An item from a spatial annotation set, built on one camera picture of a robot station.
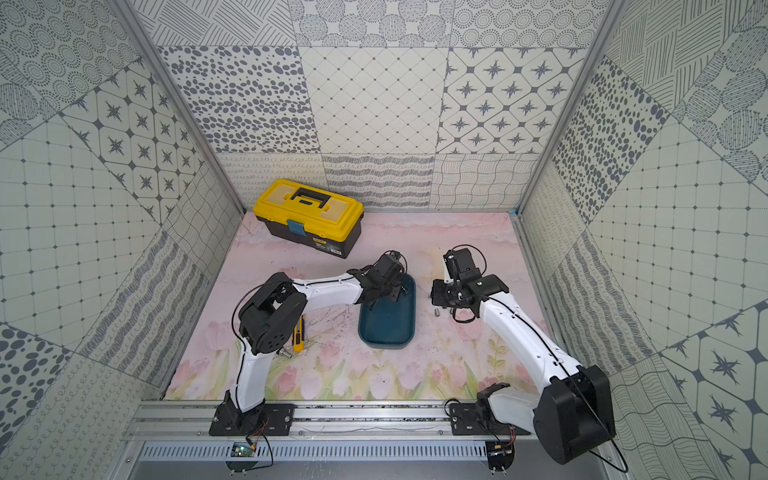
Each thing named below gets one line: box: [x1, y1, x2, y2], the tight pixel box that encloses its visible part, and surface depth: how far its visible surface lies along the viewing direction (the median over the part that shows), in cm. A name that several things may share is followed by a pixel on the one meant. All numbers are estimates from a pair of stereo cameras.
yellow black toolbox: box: [253, 178, 365, 259], surface depth 101 cm
